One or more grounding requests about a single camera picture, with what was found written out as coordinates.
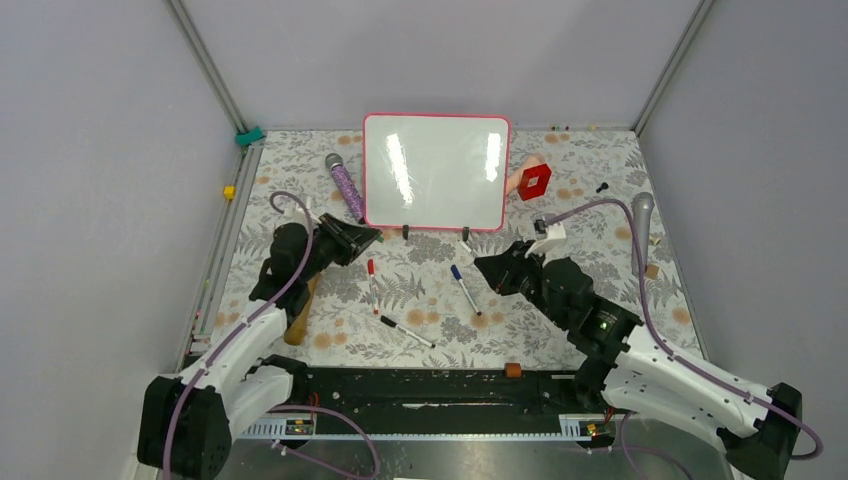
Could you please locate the red hollow block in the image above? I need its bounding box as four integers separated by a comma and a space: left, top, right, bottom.
517, 163, 552, 201

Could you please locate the white slotted cable duct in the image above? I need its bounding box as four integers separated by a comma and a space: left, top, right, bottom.
238, 414, 616, 443

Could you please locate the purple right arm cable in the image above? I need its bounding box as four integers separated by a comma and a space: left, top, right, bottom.
543, 197, 825, 461

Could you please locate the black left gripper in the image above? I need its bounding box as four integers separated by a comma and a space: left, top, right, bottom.
299, 213, 381, 283

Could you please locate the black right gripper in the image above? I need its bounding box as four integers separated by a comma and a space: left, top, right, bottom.
474, 239, 570, 328

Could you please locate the blue capped marker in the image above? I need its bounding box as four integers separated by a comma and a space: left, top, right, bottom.
450, 264, 483, 317

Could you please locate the green capped marker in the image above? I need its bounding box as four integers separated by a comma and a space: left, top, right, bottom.
458, 240, 478, 259

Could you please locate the brown small cube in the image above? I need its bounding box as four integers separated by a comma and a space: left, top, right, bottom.
504, 362, 523, 378

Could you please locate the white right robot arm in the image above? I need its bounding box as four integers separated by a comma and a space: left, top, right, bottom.
474, 241, 802, 479

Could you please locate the purple glitter toy microphone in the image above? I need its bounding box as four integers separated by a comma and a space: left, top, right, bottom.
325, 153, 365, 224

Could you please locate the wooden pestle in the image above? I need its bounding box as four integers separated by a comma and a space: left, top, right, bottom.
283, 274, 321, 346

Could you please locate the small wooden cube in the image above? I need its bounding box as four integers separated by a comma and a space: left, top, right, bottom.
644, 264, 660, 280

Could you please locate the silver toy microphone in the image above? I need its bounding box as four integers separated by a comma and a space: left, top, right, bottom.
631, 191, 655, 276

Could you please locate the floral patterned mat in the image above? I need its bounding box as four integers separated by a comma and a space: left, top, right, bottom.
199, 130, 652, 369

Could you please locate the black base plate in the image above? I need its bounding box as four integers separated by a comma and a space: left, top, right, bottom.
258, 355, 625, 433

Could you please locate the pink framed whiteboard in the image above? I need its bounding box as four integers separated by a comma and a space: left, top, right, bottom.
362, 113, 512, 231

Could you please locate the pink peach object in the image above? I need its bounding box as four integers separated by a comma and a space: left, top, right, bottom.
505, 153, 545, 196

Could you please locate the teal corner clamp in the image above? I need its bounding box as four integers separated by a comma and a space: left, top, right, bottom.
235, 127, 265, 148

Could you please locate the black capped marker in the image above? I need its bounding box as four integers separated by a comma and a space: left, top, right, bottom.
380, 315, 436, 349

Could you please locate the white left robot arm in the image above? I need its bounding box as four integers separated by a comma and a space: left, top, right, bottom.
136, 213, 381, 479

